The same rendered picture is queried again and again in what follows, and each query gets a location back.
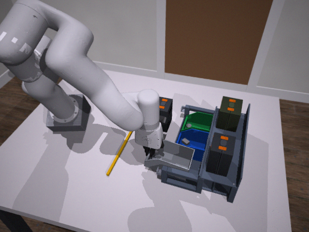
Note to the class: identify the green open bin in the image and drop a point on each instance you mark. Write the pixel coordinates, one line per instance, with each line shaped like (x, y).
(199, 121)

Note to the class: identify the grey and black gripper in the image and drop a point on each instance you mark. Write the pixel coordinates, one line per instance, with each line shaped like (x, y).
(150, 139)

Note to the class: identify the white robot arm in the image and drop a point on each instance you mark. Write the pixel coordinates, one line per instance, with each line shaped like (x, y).
(66, 57)

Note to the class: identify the blue open bin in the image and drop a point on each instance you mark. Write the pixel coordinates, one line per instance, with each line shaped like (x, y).
(198, 140)

